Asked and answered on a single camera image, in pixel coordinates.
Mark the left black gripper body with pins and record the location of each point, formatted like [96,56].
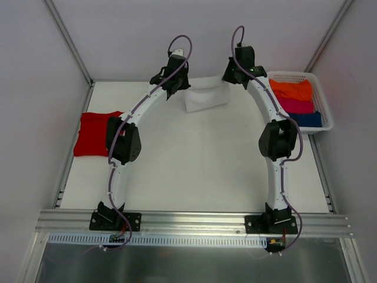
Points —
[175,85]

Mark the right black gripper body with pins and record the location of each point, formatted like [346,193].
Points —
[231,76]

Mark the white t shirt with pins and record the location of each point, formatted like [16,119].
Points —
[206,92]

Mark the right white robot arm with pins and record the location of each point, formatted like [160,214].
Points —
[276,143]

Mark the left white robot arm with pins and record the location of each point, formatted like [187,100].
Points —
[123,136]

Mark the orange t shirt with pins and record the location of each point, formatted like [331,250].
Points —
[301,91]

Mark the pink t shirt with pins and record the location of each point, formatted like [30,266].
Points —
[296,106]

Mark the white plastic basket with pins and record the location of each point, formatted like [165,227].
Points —
[319,98]

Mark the blue t shirt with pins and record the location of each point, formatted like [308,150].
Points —
[307,120]

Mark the folded red t shirt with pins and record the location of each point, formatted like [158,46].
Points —
[92,134]

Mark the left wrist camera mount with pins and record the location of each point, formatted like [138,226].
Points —
[179,52]

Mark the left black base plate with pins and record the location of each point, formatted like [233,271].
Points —
[132,221]

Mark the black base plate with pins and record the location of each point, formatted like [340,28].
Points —
[132,221]
[264,225]

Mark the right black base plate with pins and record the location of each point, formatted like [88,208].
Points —
[264,225]

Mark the white slotted cable duct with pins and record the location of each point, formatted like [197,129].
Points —
[159,240]

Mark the aluminium mounting rail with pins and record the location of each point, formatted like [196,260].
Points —
[315,225]

